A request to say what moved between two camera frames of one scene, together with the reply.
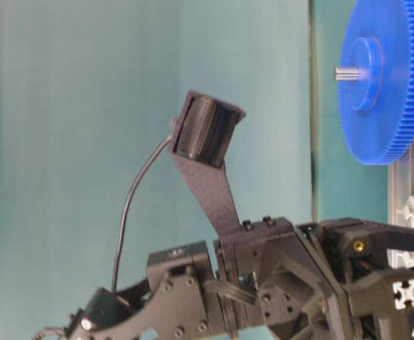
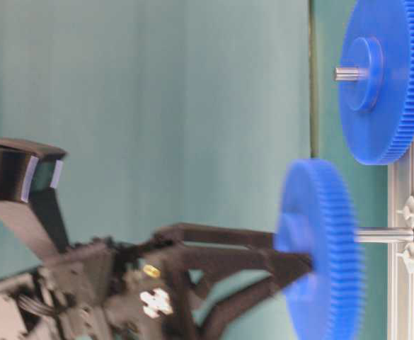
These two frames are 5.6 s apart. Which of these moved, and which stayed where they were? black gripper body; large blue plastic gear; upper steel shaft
Moved: black gripper body
Stayed: large blue plastic gear; upper steel shaft
